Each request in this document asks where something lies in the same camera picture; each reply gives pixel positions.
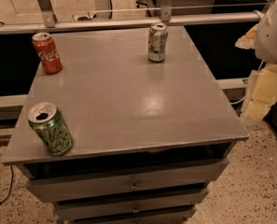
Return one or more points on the metal frame rail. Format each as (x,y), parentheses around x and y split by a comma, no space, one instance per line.
(32,16)

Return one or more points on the red coke can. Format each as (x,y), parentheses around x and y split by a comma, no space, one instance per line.
(47,52)

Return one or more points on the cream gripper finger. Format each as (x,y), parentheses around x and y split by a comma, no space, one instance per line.
(248,40)
(263,95)

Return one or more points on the white green soda can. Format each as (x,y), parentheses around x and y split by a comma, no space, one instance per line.
(157,40)

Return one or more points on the grey drawer cabinet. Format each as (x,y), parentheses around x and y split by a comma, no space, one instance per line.
(148,137)

